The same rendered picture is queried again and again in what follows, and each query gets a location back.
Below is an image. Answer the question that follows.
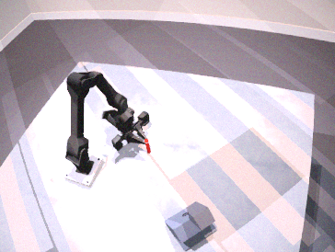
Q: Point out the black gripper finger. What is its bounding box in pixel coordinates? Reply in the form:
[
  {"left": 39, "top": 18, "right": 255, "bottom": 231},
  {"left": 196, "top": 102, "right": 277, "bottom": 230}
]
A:
[
  {"left": 125, "top": 131, "right": 145, "bottom": 144},
  {"left": 135, "top": 122, "right": 148, "bottom": 140}
]

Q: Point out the grey flat panel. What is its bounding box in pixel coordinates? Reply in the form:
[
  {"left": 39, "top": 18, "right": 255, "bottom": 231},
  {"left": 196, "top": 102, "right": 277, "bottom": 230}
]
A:
[{"left": 164, "top": 201, "right": 217, "bottom": 251}]

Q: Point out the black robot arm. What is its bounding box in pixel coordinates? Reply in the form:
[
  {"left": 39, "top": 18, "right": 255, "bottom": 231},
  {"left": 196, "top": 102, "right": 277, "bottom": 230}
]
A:
[{"left": 65, "top": 70, "right": 134, "bottom": 176}]

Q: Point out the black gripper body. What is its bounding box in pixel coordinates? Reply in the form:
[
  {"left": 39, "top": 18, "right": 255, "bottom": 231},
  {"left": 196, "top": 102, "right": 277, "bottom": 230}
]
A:
[{"left": 111, "top": 111, "right": 150, "bottom": 151}]

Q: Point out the dark red cylinder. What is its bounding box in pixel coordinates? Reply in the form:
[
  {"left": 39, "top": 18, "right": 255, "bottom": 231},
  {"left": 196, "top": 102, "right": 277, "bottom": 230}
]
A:
[{"left": 144, "top": 139, "right": 151, "bottom": 154}]

